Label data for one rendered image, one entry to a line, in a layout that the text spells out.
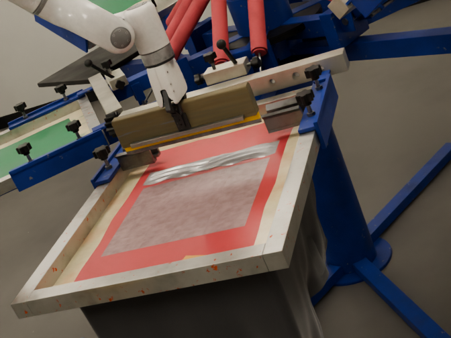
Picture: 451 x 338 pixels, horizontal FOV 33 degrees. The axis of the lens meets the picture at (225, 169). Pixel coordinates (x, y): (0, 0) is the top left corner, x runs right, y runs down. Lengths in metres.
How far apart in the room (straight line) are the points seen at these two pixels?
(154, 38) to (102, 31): 0.14
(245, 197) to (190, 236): 0.15
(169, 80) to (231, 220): 0.37
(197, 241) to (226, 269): 0.19
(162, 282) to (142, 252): 0.19
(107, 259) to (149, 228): 0.12
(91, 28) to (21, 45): 5.34
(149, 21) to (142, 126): 0.27
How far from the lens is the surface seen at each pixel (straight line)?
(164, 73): 1.75
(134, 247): 1.66
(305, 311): 1.66
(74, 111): 2.89
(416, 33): 2.37
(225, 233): 1.55
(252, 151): 1.85
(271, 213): 1.55
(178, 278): 1.43
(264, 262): 1.36
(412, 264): 2.99
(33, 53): 6.97
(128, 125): 1.87
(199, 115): 1.80
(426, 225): 3.19
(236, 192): 1.70
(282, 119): 1.85
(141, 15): 1.73
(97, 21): 1.66
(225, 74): 2.17
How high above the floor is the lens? 1.65
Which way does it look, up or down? 22 degrees down
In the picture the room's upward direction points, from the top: 23 degrees counter-clockwise
